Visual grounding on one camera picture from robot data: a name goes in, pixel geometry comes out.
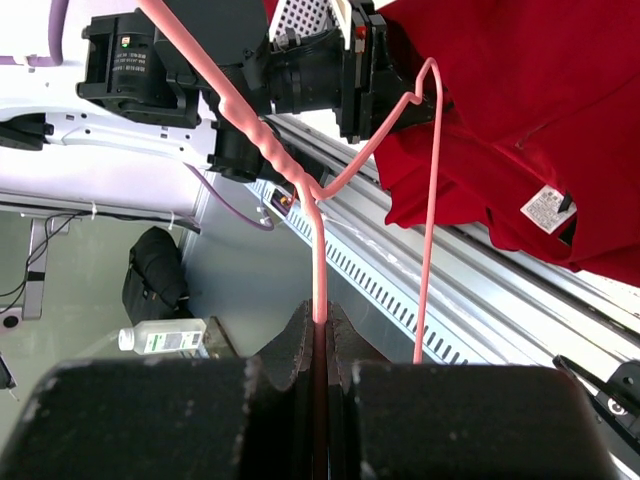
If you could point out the pink wire hanger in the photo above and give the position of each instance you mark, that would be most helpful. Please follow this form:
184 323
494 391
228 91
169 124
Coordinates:
235 109

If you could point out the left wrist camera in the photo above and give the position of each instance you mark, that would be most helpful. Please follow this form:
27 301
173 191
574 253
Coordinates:
310 17

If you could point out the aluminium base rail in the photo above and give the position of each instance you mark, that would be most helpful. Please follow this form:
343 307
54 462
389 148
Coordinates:
485 306

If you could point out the black bag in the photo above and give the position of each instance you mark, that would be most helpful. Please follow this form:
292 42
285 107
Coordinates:
155 286

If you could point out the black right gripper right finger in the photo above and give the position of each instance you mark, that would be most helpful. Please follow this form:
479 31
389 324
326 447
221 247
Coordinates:
431 421

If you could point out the red skirt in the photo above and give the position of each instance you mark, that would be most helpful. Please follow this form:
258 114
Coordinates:
540 131

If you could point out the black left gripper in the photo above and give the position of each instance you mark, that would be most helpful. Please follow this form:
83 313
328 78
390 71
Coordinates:
360 86

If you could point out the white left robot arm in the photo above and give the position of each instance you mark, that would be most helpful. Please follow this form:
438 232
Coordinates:
117 80

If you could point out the clear plastic bottle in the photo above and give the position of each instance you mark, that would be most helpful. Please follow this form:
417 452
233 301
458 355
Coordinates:
154 337

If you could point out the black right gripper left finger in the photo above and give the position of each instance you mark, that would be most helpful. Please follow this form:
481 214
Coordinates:
181 418

